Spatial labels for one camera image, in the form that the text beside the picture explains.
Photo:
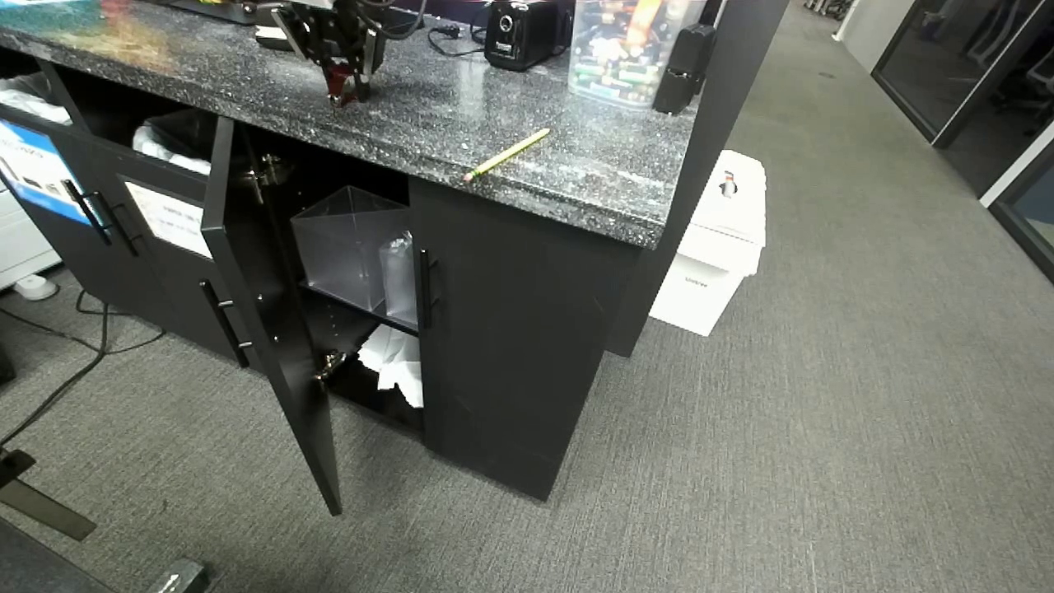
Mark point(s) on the small brown object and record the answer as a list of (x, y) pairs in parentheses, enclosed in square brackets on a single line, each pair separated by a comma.
[(344, 93)]

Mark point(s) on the white paper label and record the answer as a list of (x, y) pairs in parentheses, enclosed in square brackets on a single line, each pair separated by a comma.
[(167, 220)]

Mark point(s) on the white floor appliance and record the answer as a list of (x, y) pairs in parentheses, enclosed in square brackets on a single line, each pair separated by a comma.
[(22, 248)]

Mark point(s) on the blue printed label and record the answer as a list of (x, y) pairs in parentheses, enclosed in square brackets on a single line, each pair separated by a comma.
[(37, 168)]

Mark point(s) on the glass office partition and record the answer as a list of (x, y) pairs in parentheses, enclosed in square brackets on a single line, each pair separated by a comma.
[(990, 100)]

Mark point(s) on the wooden stick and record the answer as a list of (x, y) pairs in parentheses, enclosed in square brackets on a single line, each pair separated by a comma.
[(509, 154)]

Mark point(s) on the black and white stapler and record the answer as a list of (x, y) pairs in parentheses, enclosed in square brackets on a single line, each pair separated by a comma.
[(272, 36)]

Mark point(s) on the black cabinet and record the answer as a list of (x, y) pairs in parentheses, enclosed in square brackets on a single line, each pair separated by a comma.
[(513, 332)]

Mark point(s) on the trash bin with clear liner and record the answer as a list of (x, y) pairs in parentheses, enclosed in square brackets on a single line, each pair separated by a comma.
[(174, 141)]

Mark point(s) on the dark robot stand base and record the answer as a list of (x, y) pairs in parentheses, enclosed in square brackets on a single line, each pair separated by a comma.
[(37, 515)]

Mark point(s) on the white trash bin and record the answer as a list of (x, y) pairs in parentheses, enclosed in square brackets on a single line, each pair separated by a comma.
[(711, 242)]

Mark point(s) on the black pencil sharpener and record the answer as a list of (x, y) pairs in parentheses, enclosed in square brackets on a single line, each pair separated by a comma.
[(524, 36)]

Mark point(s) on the small black upright device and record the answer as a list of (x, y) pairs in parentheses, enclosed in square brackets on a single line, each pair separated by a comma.
[(683, 66)]

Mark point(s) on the crumpled white paper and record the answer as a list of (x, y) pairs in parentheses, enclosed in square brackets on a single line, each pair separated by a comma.
[(397, 364)]

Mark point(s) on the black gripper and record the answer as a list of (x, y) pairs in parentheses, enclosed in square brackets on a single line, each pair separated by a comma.
[(329, 21)]

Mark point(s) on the open black cabinet door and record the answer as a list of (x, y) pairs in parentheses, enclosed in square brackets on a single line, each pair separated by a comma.
[(275, 332)]

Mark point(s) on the clear plastic box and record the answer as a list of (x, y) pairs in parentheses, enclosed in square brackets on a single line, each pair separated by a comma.
[(345, 248)]

